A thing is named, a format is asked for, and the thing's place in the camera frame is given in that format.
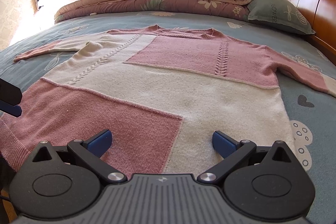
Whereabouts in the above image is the pink and cream knit sweater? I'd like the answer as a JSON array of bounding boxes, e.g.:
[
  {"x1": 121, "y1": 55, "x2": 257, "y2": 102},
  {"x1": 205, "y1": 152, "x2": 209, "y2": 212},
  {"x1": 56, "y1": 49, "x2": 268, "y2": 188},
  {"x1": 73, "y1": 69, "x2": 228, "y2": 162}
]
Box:
[{"x1": 1, "y1": 25, "x2": 335, "y2": 175}]

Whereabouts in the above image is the blue floral bed sheet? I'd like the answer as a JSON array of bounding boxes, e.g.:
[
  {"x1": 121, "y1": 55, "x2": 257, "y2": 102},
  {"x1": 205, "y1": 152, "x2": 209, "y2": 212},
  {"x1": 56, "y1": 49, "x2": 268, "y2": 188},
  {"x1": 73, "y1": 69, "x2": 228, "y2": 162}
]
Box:
[{"x1": 1, "y1": 11, "x2": 335, "y2": 223}]

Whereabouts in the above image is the white power strip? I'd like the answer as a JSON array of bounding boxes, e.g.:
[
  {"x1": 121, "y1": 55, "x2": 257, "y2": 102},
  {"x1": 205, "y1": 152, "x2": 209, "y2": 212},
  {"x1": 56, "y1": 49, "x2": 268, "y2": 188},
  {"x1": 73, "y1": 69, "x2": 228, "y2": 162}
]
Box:
[{"x1": 31, "y1": 0, "x2": 43, "y2": 14}]

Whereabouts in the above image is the blue-green flowers pillow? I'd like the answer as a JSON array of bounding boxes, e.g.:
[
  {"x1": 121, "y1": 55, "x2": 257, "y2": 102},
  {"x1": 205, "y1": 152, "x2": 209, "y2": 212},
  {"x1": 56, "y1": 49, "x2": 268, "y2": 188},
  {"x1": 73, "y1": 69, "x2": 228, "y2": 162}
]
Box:
[{"x1": 247, "y1": 0, "x2": 315, "y2": 35}]

